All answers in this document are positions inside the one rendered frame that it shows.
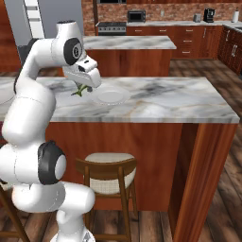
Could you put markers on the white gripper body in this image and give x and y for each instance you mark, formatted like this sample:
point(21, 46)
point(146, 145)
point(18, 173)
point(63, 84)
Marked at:
point(86, 75)

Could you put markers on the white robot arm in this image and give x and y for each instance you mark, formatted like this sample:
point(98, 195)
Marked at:
point(28, 119)

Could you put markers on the green vegetable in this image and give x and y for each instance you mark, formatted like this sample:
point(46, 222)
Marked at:
point(80, 89)

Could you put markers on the grey fridge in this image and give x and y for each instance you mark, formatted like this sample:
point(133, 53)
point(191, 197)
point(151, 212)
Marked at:
point(41, 22)

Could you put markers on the white round plate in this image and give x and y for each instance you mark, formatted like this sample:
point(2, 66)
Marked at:
point(110, 95)

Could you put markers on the small wooden island marble top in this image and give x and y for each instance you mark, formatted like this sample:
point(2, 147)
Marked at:
point(132, 53)

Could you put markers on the black stove with oven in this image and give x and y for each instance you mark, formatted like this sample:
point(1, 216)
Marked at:
point(112, 28)

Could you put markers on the wooden island with marble top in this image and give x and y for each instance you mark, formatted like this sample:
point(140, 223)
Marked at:
point(151, 126)

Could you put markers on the black toaster oven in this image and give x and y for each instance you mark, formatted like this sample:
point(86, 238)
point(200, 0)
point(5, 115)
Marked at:
point(136, 15)

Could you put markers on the wooden stool with white cushion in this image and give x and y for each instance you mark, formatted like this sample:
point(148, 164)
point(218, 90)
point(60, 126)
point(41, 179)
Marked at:
point(108, 179)

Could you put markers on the wooden base cabinets run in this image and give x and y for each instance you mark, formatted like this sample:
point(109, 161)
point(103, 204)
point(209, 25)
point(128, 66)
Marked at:
point(182, 41)

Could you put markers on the silver toaster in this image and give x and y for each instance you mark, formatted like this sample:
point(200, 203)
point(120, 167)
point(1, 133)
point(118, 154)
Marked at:
point(197, 17)

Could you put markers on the black coffee machine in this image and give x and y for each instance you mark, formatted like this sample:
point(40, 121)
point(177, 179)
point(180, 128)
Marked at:
point(209, 14)

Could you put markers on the wooden side cabinets run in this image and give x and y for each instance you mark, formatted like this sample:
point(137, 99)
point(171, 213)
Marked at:
point(232, 47)

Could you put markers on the white paper towel roll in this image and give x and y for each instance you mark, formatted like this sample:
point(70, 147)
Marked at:
point(235, 16)

